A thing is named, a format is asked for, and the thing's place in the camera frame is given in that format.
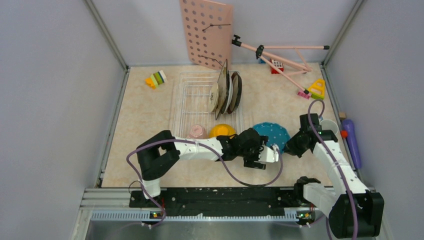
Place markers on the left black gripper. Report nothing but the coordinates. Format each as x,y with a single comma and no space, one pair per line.
250,162

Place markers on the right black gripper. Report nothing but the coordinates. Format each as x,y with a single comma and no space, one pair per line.
290,147

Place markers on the blue rimmed bowl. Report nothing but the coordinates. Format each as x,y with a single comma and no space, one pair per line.
277,134

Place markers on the blue white mug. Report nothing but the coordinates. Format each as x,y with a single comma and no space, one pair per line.
328,124

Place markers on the orange yellow bowl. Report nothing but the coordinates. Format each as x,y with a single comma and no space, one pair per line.
221,130

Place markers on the white plate red characters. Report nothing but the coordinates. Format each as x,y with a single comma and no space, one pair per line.
229,97

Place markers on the white pink handled cup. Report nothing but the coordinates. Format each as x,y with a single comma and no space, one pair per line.
197,132

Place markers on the dark red rimmed plate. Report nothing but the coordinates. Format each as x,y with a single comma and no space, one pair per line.
237,84

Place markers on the small cream saucer plate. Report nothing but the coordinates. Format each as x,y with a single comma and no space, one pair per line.
213,97

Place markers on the square floral plate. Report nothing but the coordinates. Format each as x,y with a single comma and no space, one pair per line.
223,90

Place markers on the white wire dish rack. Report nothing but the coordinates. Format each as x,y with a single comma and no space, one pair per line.
189,105

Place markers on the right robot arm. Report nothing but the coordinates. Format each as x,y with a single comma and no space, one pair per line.
352,209

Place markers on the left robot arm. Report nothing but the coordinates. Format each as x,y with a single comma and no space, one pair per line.
160,153

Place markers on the pink toy block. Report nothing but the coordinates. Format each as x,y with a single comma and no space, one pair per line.
304,93

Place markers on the yellow green toy block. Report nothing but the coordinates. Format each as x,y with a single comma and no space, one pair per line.
318,89

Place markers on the red white toy block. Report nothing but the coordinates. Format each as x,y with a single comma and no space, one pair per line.
277,64

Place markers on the stacked colourful toy blocks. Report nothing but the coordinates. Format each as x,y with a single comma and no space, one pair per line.
156,79

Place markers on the pink pegboard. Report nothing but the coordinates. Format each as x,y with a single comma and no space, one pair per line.
208,30

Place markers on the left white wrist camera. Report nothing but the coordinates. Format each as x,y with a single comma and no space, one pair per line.
269,154

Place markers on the purple handled tool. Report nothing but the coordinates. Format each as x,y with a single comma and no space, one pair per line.
348,133

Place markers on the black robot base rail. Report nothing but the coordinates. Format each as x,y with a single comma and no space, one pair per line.
279,204

